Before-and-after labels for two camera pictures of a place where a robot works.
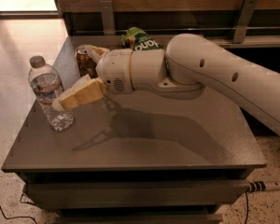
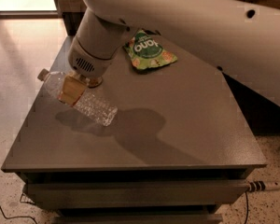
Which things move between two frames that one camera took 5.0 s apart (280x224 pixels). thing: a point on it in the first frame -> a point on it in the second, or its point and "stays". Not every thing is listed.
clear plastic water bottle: [47, 86] -> [92, 104]
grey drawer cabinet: [134, 159] stays
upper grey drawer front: [136, 193] stays
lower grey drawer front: [138, 218] stays
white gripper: [114, 68] -> [86, 62]
